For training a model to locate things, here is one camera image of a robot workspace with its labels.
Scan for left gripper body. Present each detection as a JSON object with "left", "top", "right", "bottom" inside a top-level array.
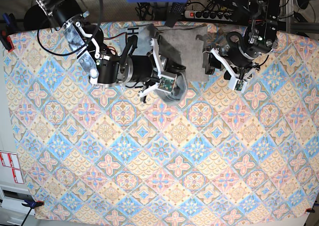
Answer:
[{"left": 223, "top": 45, "right": 261, "bottom": 73}]

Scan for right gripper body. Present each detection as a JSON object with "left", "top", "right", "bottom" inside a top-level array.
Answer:
[{"left": 122, "top": 54, "right": 186, "bottom": 87}]

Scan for grey T-shirt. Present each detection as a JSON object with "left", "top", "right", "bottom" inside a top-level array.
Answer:
[{"left": 120, "top": 23, "right": 209, "bottom": 107}]

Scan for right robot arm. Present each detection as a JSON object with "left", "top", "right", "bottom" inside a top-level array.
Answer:
[{"left": 35, "top": 0, "right": 185, "bottom": 92}]

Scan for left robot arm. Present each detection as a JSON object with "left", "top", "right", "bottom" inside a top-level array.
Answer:
[{"left": 215, "top": 0, "right": 280, "bottom": 80}]

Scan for white power strip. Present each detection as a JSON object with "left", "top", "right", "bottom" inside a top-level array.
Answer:
[{"left": 184, "top": 10, "right": 232, "bottom": 21}]

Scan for black remote on table edge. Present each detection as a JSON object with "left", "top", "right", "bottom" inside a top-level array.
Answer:
[{"left": 165, "top": 2, "right": 186, "bottom": 28}]

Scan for patterned tablecloth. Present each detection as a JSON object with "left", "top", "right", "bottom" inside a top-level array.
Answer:
[{"left": 2, "top": 30, "right": 319, "bottom": 226}]

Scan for black round stool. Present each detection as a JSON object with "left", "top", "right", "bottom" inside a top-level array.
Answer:
[{"left": 23, "top": 5, "right": 52, "bottom": 31}]

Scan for blue orange clamp top-left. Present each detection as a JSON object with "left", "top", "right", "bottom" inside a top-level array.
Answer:
[{"left": 0, "top": 13, "right": 14, "bottom": 53}]

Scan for red white label stickers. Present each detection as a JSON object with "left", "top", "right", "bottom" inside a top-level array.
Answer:
[{"left": 0, "top": 151, "right": 24, "bottom": 184}]

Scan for orange clamp bottom-right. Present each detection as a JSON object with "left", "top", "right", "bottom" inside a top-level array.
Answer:
[{"left": 306, "top": 208, "right": 315, "bottom": 213}]

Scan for blue orange clamp bottom-left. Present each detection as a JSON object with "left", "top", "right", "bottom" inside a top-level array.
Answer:
[{"left": 21, "top": 200, "right": 44, "bottom": 209}]

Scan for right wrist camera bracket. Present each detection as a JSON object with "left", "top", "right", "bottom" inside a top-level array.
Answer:
[{"left": 138, "top": 38, "right": 177, "bottom": 99}]

